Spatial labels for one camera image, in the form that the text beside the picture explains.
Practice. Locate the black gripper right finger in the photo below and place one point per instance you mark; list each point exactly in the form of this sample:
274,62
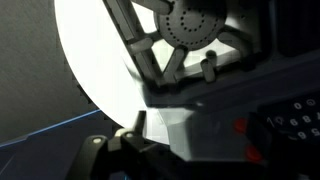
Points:
146,160

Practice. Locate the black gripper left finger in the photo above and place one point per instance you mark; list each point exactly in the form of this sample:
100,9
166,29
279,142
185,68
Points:
91,160

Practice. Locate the grey toy stove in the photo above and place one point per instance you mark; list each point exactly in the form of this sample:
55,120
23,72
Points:
216,110

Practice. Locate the small red stove button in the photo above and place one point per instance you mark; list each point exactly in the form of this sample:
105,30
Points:
240,125

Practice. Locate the black stove keypad panel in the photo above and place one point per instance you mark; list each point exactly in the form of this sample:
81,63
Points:
296,120

